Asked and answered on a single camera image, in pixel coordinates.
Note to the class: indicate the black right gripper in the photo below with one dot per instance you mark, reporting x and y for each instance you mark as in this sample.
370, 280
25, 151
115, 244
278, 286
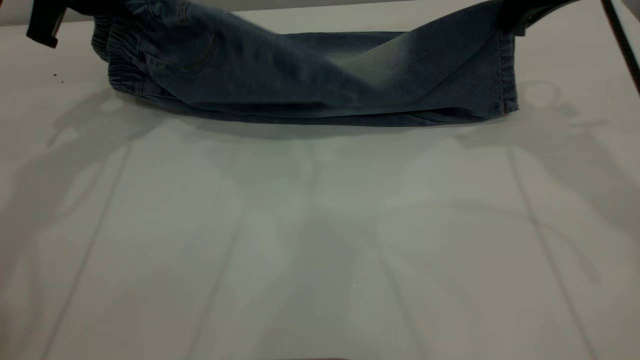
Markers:
542, 9

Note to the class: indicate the blue denim shorts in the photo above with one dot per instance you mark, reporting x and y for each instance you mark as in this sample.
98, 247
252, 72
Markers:
300, 75

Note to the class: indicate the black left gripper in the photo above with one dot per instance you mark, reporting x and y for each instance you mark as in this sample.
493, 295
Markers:
45, 22

